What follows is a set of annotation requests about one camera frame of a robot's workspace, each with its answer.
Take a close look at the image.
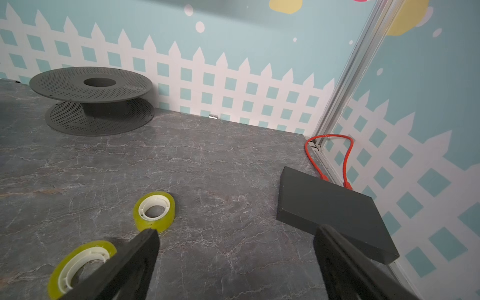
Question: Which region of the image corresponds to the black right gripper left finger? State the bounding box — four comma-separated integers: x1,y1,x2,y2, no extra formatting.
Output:
61,229,160,300

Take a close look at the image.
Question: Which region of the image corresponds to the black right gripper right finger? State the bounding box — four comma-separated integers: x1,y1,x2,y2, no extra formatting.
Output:
313,224,417,300

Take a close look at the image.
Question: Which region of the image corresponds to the yellow tape roll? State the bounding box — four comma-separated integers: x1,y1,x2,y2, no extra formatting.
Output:
47,240,117,300
132,191,176,233

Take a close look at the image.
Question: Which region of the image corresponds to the black flat box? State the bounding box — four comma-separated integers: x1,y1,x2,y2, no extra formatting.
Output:
276,166,400,265

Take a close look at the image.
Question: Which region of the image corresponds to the grey perforated filament spool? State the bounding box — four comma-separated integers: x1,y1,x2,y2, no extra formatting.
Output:
29,66,155,136

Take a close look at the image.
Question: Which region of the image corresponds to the red cable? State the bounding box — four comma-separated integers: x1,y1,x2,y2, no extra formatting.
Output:
304,134,355,190

